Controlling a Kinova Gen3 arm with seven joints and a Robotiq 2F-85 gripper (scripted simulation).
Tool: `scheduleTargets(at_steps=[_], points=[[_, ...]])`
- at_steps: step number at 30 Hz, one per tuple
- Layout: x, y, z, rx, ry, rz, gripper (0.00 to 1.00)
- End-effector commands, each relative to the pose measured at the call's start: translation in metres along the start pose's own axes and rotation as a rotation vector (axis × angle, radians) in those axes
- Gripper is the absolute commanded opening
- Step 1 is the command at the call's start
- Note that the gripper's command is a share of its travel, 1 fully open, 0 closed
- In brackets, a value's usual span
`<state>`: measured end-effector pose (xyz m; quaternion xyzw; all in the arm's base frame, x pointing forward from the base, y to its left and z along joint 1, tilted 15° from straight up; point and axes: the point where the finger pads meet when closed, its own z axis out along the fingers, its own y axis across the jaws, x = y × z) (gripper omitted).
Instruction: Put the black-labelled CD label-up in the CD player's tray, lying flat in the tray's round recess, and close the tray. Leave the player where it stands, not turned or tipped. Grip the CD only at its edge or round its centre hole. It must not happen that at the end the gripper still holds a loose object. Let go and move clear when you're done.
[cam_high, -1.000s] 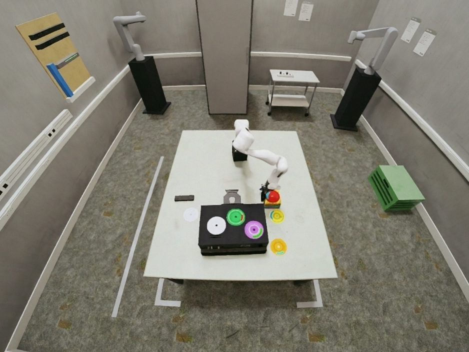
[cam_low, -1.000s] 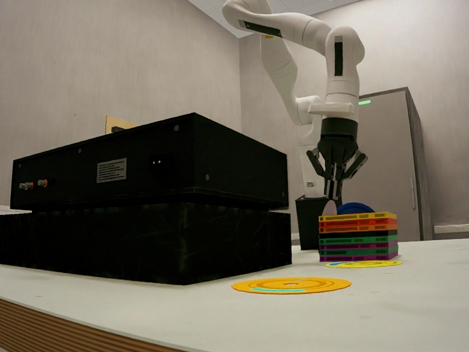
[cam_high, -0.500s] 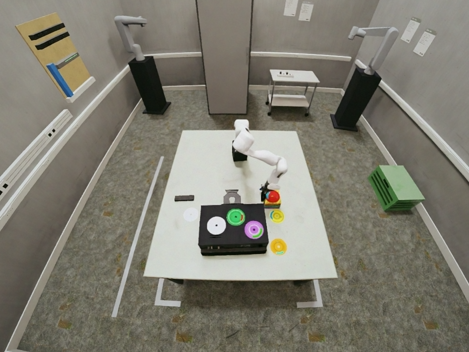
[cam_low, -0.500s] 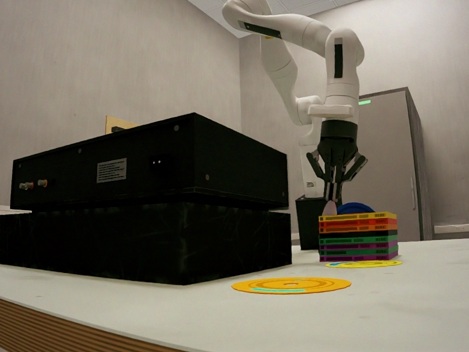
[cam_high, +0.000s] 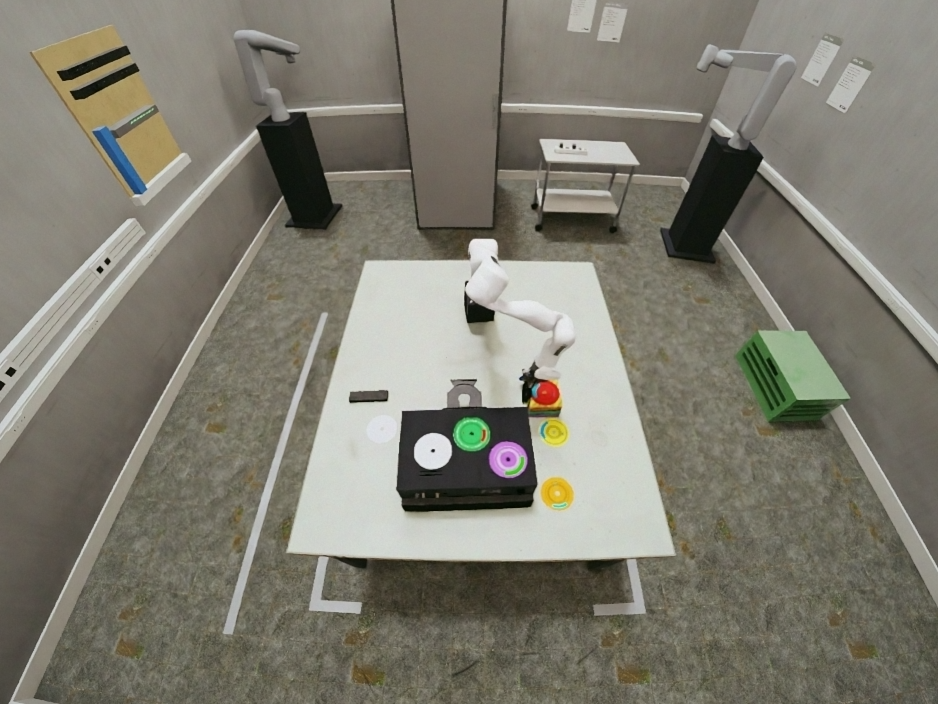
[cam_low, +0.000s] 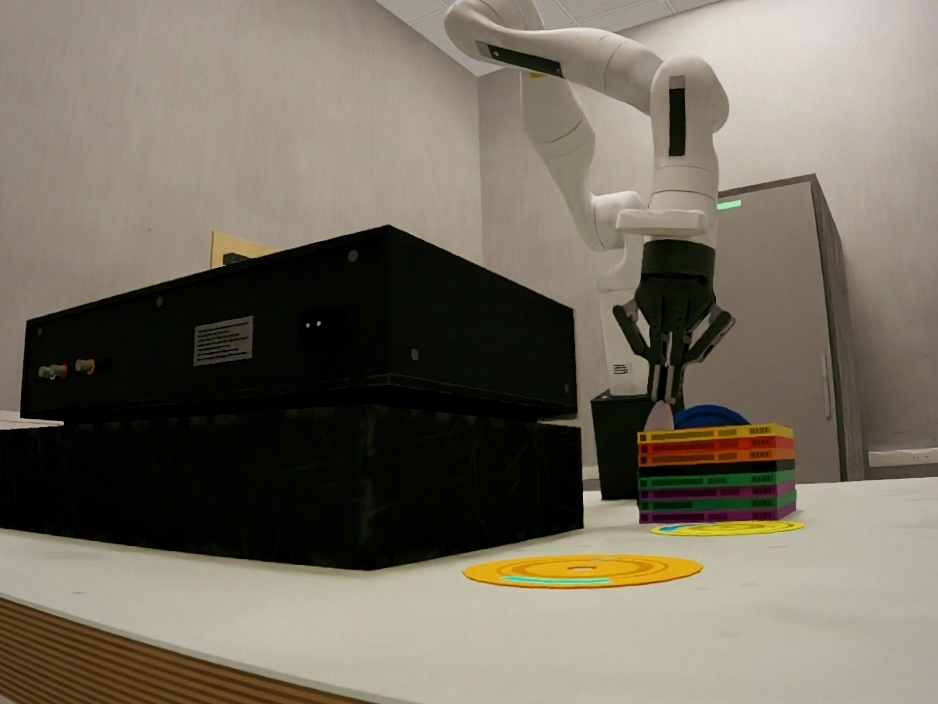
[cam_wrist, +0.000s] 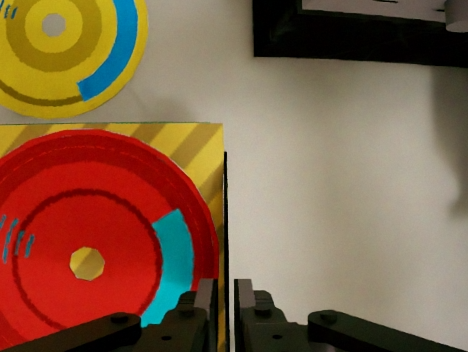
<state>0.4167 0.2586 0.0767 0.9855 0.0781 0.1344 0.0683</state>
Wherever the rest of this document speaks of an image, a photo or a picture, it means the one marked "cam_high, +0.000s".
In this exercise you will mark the white disc with centre hole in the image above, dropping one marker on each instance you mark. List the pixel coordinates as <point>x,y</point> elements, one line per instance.
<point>434,460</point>
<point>376,435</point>

